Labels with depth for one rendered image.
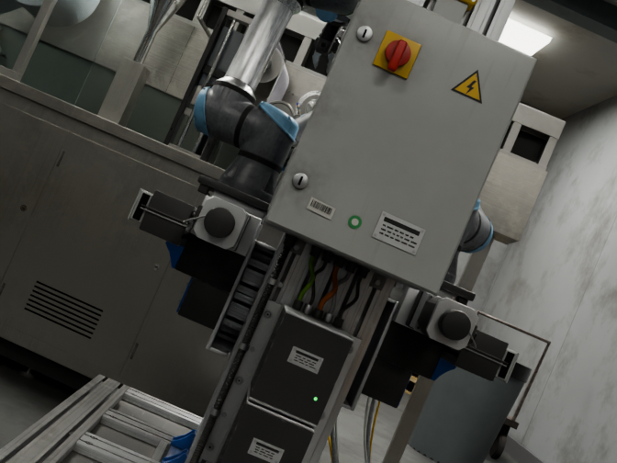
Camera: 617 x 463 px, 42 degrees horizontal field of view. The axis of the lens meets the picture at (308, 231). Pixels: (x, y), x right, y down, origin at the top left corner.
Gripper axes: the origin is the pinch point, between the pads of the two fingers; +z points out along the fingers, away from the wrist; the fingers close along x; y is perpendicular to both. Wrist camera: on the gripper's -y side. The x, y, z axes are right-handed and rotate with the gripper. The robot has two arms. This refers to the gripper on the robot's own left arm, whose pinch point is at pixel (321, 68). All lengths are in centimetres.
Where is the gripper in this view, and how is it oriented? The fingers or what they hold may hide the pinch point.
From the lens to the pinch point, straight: 280.6
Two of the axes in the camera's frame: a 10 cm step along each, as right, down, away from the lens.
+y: 3.4, -6.6, 6.7
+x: -9.2, -3.9, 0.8
